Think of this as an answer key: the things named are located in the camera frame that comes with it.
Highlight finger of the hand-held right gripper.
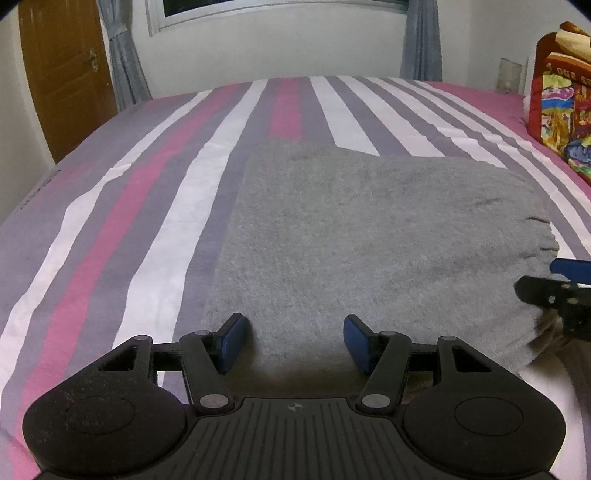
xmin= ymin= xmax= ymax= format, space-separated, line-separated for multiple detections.
xmin=514 ymin=275 xmax=591 ymax=343
xmin=550 ymin=257 xmax=591 ymax=283

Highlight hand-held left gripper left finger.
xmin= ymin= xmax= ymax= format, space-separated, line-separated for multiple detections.
xmin=98 ymin=312 xmax=252 ymax=413

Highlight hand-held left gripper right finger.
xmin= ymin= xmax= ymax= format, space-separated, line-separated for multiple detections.
xmin=342 ymin=314 xmax=493 ymax=413

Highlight grey pants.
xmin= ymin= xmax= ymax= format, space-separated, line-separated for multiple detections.
xmin=202 ymin=138 xmax=561 ymax=376

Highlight colourful red pillow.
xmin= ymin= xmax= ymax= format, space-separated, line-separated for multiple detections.
xmin=526 ymin=21 xmax=591 ymax=186

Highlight striped bed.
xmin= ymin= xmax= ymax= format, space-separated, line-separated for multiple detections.
xmin=0 ymin=75 xmax=591 ymax=480

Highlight grey curtain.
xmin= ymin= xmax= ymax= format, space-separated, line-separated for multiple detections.
xmin=97 ymin=0 xmax=153 ymax=112
xmin=399 ymin=0 xmax=444 ymax=82

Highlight brown wooden door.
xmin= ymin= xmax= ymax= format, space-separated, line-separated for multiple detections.
xmin=18 ymin=0 xmax=119 ymax=164

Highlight window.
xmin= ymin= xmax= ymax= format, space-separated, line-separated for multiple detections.
xmin=147 ymin=0 xmax=411 ymax=37

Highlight wall socket plate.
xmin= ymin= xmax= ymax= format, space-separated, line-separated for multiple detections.
xmin=499 ymin=56 xmax=530 ymax=93

